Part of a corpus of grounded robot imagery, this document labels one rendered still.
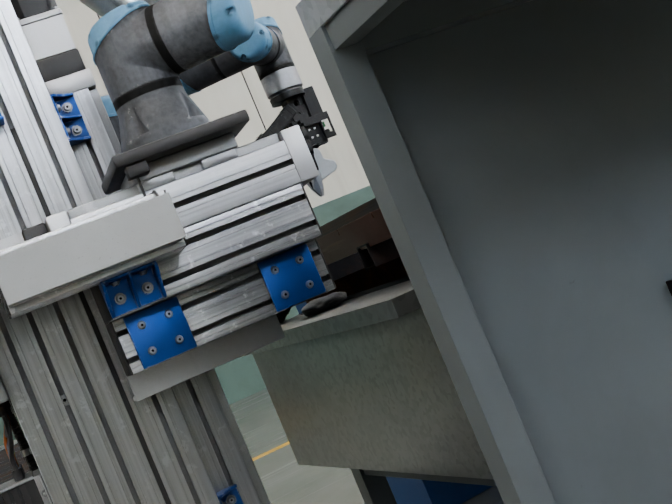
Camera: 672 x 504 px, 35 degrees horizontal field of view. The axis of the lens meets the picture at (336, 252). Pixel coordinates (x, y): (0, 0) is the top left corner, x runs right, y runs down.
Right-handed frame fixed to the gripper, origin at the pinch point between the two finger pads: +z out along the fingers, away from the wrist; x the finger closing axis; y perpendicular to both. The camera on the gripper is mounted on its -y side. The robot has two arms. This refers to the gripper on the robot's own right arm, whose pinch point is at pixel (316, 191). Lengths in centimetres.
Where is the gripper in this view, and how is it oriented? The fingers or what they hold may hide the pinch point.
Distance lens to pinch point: 206.9
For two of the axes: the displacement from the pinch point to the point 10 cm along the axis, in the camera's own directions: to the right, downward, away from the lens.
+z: 3.9, 9.2, -0.1
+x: -3.6, 1.6, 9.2
